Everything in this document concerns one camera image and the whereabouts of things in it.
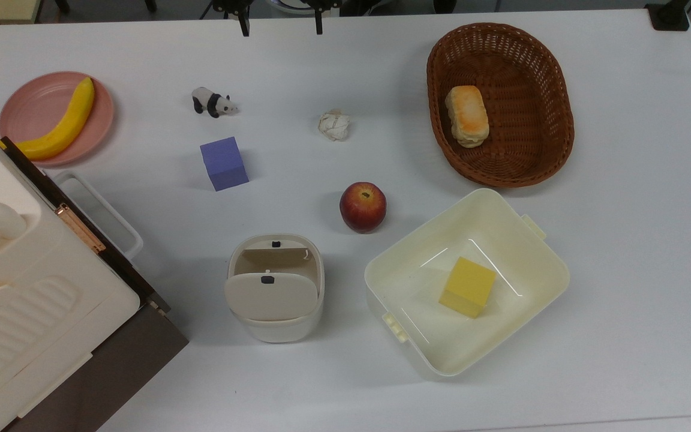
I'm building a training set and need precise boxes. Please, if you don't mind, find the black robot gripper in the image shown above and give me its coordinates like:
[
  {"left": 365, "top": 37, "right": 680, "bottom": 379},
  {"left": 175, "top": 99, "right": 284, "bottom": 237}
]
[{"left": 211, "top": 0, "right": 341, "bottom": 37}]

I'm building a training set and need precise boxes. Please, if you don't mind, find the white paper ball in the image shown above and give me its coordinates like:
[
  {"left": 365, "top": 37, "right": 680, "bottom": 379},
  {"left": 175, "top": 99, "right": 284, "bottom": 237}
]
[{"left": 318, "top": 109, "right": 351, "bottom": 142}]

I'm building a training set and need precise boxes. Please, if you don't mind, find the cream trash can lid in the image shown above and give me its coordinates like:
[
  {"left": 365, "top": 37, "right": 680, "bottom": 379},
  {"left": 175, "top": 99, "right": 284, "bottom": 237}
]
[{"left": 224, "top": 271, "right": 319, "bottom": 322}]

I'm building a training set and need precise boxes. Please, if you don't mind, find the cream desktop trash can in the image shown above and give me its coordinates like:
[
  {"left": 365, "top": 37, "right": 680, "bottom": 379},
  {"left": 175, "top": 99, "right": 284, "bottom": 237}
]
[{"left": 226, "top": 233, "right": 325, "bottom": 344}]

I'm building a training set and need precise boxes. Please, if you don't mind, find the black and white panda figurine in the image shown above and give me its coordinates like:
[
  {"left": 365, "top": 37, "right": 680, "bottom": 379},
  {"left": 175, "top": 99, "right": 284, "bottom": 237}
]
[{"left": 191, "top": 87, "right": 239, "bottom": 119}]

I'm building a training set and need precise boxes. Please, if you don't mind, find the purple foam cube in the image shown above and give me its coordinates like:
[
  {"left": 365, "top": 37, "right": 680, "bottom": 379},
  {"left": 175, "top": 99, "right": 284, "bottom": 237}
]
[{"left": 200, "top": 136, "right": 250, "bottom": 192}]

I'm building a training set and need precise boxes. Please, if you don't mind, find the red apple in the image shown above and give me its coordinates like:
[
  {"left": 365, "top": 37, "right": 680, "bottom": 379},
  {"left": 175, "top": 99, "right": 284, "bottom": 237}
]
[{"left": 340, "top": 182, "right": 387, "bottom": 234}]

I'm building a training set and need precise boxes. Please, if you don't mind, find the toasted bread loaf toy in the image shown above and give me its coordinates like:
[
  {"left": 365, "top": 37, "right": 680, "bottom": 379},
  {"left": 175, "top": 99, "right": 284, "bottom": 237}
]
[{"left": 445, "top": 85, "right": 491, "bottom": 149}]

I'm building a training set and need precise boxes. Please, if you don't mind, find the yellow toy banana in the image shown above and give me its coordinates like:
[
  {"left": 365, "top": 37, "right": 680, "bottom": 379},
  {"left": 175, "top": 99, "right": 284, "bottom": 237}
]
[{"left": 0, "top": 77, "right": 95, "bottom": 161}]

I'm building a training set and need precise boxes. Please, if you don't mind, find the brown wicker basket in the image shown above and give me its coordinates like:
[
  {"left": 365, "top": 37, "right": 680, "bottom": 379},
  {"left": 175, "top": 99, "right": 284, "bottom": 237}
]
[{"left": 426, "top": 23, "right": 575, "bottom": 188}]

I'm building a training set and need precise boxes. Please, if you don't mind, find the pink round plate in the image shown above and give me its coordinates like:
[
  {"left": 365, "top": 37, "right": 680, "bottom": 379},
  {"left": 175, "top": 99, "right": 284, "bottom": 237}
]
[{"left": 0, "top": 71, "right": 115, "bottom": 167}]

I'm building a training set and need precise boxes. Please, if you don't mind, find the copper metal latch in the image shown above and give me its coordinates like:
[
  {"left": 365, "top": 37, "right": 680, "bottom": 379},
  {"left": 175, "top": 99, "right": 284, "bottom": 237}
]
[{"left": 55, "top": 203, "right": 107, "bottom": 254}]

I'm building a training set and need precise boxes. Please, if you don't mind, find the yellow foam block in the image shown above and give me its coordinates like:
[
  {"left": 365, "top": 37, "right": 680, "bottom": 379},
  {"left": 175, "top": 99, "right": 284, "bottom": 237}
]
[{"left": 438, "top": 257, "right": 497, "bottom": 319}]

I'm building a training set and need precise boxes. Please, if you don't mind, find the cream plastic storage bin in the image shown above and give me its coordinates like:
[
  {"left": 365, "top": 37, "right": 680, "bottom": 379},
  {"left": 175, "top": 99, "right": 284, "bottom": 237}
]
[{"left": 364, "top": 188, "right": 570, "bottom": 378}]

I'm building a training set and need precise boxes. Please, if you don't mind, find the cream plastic cabinet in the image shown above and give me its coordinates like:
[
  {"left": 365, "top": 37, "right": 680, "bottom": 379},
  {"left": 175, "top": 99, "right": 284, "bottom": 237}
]
[{"left": 0, "top": 111, "right": 142, "bottom": 432}]

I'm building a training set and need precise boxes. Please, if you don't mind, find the black stand base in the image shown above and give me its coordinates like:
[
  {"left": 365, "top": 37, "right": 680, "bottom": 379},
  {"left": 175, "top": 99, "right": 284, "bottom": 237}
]
[{"left": 645, "top": 0, "right": 691, "bottom": 32}]

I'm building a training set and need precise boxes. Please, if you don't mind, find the white drawer handle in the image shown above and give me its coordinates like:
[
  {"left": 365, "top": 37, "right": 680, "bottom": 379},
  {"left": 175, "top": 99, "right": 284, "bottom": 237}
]
[{"left": 52, "top": 170, "right": 144, "bottom": 260}]

